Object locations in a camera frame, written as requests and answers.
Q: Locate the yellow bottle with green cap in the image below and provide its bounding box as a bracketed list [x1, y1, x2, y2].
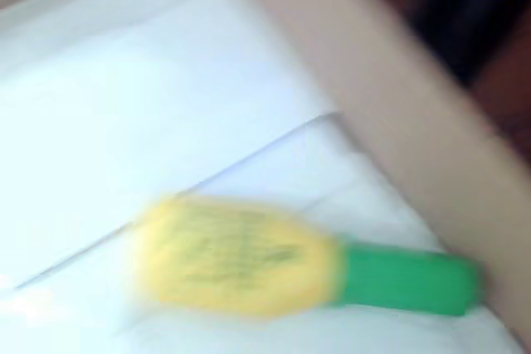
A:
[130, 194, 485, 322]

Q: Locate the white cardboard box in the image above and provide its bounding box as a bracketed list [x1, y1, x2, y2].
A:
[0, 0, 531, 354]

